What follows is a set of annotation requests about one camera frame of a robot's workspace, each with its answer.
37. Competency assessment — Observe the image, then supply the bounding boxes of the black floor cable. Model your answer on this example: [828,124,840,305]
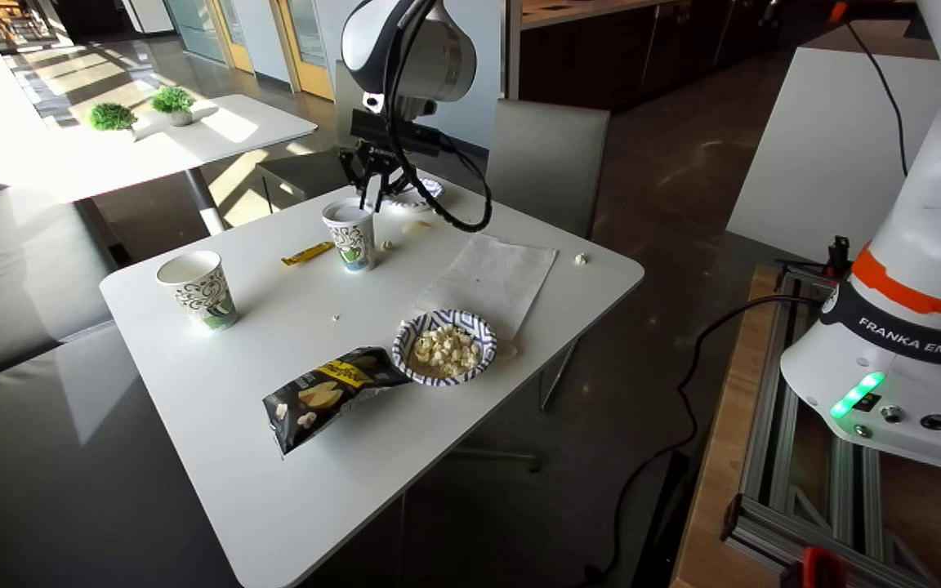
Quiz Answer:
[589,288,836,583]

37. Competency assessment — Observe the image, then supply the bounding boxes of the yellow sachet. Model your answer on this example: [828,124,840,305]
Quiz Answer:
[278,240,340,273]

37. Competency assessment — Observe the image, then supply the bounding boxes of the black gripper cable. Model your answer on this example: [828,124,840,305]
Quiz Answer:
[387,0,498,236]

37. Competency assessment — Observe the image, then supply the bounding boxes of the blue patterned bowl with food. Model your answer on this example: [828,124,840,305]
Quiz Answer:
[390,308,499,388]

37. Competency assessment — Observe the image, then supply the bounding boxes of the white paper napkin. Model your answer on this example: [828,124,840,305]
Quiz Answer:
[423,229,564,357]

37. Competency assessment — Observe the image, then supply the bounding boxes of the empty blue patterned bowl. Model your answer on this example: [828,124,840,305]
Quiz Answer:
[387,173,449,216]

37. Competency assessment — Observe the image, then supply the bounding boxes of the patterned paper cup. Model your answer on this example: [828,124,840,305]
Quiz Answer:
[322,198,384,275]
[155,249,241,331]

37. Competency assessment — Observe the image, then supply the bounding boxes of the white side table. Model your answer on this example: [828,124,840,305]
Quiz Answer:
[0,92,322,240]

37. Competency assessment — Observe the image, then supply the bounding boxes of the yellow framed glass door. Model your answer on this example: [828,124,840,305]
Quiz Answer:
[163,0,346,106]

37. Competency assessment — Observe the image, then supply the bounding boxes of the white square table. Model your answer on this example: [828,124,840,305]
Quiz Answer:
[94,163,646,588]

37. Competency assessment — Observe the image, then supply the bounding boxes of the aluminium mounting frame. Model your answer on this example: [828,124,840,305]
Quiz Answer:
[724,257,941,588]

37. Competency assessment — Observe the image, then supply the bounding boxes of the black snack bag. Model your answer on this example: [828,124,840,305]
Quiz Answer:
[260,343,414,458]

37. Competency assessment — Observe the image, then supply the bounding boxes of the red black clamp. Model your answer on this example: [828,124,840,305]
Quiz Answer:
[828,231,855,288]

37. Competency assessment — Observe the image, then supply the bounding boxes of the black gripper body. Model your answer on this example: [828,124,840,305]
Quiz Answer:
[340,107,432,189]

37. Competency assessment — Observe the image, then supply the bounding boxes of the small green potted plant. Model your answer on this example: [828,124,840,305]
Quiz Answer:
[88,101,137,133]
[150,81,201,129]

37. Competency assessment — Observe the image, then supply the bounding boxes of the wooden board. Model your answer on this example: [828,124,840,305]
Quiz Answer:
[670,264,791,588]

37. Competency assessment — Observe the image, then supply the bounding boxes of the dark bench sofa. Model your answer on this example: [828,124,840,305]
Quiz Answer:
[0,173,246,588]

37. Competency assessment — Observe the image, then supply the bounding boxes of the dark wooden counter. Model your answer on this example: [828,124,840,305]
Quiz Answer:
[508,0,824,114]

